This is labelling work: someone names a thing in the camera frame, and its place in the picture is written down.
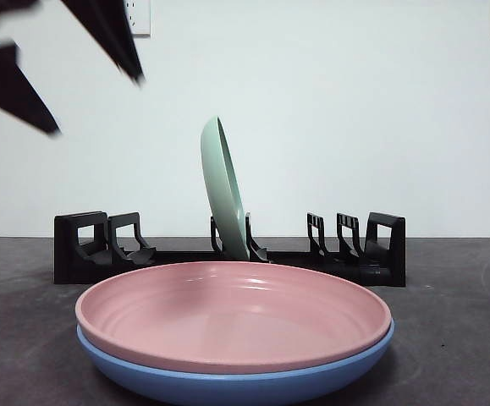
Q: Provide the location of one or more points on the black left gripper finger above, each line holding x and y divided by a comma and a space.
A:
109, 34
7, 84

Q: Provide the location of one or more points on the green round plate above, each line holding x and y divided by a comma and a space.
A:
219, 177

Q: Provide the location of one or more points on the pink round plate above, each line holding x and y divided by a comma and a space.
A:
227, 313

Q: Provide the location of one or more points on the blue round plate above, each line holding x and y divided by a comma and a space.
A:
227, 387

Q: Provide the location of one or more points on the black plastic plate rack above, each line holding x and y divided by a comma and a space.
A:
64, 254

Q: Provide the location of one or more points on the white wall socket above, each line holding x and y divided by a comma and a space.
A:
142, 17

